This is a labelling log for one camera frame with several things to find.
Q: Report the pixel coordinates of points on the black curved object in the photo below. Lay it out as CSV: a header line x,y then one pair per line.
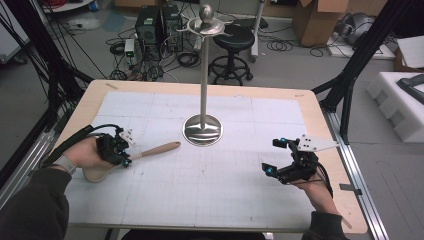
x,y
413,88

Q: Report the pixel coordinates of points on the white stand pole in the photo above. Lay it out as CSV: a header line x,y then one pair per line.
x,y
257,30

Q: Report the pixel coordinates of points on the black computer tower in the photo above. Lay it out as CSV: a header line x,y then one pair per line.
x,y
146,28
172,28

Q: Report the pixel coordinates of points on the small white green device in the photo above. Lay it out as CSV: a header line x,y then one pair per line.
x,y
129,47

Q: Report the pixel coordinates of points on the stainless steel utensil stand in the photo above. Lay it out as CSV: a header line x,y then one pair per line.
x,y
204,83

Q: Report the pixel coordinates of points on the clear plastic bag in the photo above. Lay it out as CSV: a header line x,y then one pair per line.
x,y
83,24

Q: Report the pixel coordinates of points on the person's left hand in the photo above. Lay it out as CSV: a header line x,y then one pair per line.
x,y
83,153

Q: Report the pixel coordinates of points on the grey round device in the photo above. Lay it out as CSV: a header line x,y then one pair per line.
x,y
358,28

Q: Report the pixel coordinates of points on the white cabinet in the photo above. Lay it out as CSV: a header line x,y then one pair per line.
x,y
11,36

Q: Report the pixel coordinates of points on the white grid mat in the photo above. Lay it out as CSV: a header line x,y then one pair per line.
x,y
233,186

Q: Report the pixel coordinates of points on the black metal frame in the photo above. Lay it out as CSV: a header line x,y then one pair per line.
x,y
55,83
363,50

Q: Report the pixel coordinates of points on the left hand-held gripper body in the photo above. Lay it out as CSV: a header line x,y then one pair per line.
x,y
111,148

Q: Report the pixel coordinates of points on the cardboard box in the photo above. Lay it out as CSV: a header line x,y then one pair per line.
x,y
320,23

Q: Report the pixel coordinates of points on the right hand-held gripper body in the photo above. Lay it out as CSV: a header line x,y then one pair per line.
x,y
301,165

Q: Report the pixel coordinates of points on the white board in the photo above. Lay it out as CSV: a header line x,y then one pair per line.
x,y
411,51

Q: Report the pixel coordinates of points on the grey wristwatch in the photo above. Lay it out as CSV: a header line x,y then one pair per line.
x,y
66,164

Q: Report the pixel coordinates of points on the aluminium rail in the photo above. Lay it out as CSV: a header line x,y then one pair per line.
x,y
363,206
30,156

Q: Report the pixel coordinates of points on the white foam block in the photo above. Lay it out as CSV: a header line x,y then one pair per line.
x,y
393,106

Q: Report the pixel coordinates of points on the grey tape piece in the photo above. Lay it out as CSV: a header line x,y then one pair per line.
x,y
350,189

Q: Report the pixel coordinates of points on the black round stool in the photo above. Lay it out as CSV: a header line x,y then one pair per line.
x,y
233,36

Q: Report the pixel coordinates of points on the person's right hand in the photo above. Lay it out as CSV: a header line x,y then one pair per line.
x,y
315,196

